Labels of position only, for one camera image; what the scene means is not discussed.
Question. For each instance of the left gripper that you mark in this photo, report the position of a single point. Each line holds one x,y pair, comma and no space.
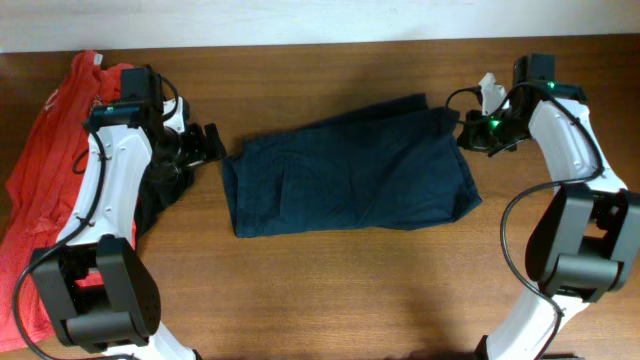
198,154

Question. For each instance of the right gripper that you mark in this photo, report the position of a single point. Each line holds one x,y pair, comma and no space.
470,137

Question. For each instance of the navy blue shorts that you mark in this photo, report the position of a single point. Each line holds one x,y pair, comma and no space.
393,165

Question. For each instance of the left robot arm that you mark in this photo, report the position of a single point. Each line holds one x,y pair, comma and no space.
97,293

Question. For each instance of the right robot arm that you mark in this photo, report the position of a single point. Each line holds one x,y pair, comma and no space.
587,240

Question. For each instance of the black garment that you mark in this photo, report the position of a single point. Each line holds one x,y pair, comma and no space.
155,196

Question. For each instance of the red mesh t-shirt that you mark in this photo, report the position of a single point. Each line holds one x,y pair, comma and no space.
41,186

